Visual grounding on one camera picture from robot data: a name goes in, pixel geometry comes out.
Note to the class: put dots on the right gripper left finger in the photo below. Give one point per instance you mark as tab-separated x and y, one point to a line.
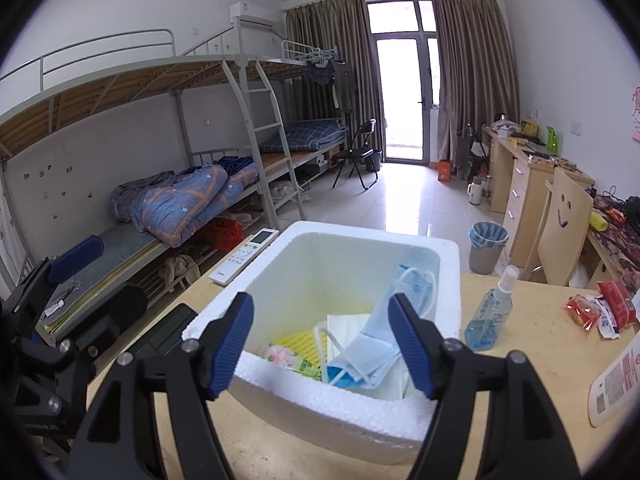
118	439

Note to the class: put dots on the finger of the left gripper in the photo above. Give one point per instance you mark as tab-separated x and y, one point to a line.
57	271
97	331

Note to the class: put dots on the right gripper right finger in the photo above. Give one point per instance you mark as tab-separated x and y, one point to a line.
524	435

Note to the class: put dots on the green floral tissue pack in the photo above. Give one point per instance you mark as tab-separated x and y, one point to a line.
288	359

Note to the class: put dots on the yellow foam net sponge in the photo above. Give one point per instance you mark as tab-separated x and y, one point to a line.
300	347

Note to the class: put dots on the white tissue paper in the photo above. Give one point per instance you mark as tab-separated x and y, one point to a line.
361	361

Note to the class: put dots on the blue surgical face mask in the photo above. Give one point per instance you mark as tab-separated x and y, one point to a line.
380	329

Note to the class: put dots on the black smartphone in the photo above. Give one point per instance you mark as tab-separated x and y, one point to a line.
164	335

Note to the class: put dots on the white lotion pump bottle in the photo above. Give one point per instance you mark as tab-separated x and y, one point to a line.
616	387

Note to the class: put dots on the white air conditioner remote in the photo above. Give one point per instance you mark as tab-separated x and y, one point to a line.
229	268

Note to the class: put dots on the blue spray bottle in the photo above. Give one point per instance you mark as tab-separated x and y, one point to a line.
487	322

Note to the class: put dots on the blue plaid quilt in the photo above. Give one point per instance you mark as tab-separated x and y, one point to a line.
172	206

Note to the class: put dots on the metal bunk bed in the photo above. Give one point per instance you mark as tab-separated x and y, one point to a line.
93	125

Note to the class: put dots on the white styrofoam box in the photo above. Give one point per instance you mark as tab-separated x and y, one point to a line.
323	280

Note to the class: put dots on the red snack packet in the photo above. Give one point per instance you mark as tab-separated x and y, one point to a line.
585	310
617	297

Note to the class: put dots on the grey trash bin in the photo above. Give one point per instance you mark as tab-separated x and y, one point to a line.
487	240

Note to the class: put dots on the patterned desk cloth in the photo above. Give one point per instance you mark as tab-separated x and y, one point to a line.
620	239

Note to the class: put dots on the white thermos jug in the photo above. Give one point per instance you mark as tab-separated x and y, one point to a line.
475	190

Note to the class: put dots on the black folding chair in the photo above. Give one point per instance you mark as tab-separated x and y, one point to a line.
357	150

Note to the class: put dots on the wooden desk with drawers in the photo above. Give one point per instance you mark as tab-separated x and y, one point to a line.
518	192

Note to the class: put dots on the orange bag on floor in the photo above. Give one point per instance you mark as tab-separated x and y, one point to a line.
444	170

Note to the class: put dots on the left brown curtain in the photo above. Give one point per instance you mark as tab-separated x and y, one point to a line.
342	82

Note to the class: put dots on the brown curtain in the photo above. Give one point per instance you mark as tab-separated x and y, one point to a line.
342	82
478	78

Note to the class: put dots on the right brown curtain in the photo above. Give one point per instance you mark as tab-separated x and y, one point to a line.
478	78

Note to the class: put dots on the glass balcony door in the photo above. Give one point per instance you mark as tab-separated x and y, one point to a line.
405	40

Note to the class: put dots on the wall air conditioner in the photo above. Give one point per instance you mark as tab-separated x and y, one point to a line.
254	12

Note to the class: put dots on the anime wall poster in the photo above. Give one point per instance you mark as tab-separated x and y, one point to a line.
635	115

